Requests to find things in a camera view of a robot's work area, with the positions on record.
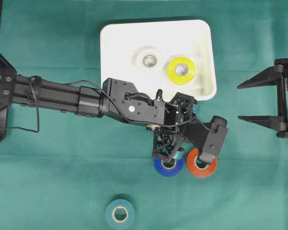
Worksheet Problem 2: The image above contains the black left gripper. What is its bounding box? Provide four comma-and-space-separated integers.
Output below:
102, 78, 198, 163

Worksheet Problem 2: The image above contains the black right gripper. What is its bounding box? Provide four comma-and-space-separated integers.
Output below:
237, 58, 288, 138

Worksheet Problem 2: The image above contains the yellow tape roll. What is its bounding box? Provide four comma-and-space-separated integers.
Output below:
167, 56, 196, 85

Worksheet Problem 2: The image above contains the white tape roll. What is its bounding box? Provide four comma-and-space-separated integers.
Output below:
132, 46, 165, 72

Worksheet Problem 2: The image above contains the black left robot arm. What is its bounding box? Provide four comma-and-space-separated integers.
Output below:
12, 75, 198, 162

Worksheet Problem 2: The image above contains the red tape roll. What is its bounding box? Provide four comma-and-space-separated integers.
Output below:
186, 148, 217, 178

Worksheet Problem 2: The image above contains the blue tape roll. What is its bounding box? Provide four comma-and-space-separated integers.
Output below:
153, 157, 184, 177

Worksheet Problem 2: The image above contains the white plastic tray case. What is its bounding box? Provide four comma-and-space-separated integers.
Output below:
100, 20, 217, 101

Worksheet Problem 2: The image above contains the green tape roll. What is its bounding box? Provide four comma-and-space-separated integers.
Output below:
105, 199, 135, 230

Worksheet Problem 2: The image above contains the green table cloth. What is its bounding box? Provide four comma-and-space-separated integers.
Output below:
0, 0, 288, 230

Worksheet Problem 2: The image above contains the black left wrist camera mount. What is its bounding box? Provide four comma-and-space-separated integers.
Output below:
180, 115, 228, 164

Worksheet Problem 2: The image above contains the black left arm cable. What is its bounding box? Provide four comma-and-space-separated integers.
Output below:
0, 75, 221, 133

